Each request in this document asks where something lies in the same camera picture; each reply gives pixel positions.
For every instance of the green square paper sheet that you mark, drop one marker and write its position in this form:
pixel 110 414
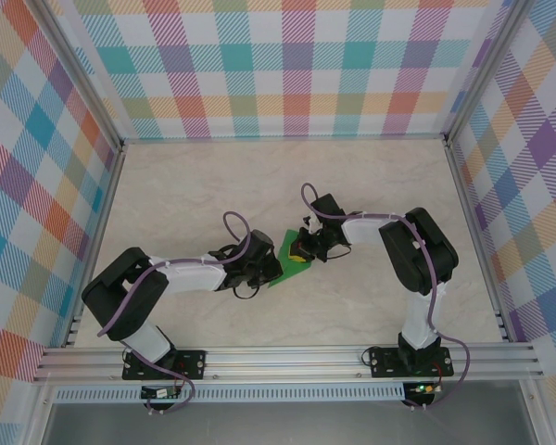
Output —
pixel 285 271

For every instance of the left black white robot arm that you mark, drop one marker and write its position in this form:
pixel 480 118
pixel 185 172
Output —
pixel 120 296

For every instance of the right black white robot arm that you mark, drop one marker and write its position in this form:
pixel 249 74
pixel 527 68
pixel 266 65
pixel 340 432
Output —
pixel 417 259

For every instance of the left small circuit board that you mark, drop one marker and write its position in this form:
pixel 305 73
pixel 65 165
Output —
pixel 157 393

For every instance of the small circuit board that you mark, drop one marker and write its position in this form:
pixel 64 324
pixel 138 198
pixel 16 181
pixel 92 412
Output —
pixel 424 388
pixel 157 393

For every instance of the grey metal panel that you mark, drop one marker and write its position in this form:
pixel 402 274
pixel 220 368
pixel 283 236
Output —
pixel 282 424

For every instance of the right small circuit board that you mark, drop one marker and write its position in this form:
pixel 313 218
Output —
pixel 424 388

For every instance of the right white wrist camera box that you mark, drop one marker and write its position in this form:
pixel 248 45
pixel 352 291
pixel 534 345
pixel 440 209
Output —
pixel 311 226

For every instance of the wide aluminium mounting rail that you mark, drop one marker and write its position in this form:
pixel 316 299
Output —
pixel 282 364

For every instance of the thin aluminium rear rail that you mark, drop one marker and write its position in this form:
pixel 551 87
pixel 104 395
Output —
pixel 282 138

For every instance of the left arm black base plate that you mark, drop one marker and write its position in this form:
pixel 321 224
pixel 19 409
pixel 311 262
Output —
pixel 192 364

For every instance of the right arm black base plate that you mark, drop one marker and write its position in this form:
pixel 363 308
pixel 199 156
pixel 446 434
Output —
pixel 384 364

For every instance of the aluminium side floor rail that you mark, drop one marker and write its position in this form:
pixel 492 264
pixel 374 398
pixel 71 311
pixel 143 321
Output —
pixel 106 208
pixel 472 232

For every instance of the aluminium corner post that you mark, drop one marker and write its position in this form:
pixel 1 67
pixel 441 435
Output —
pixel 83 79
pixel 484 74

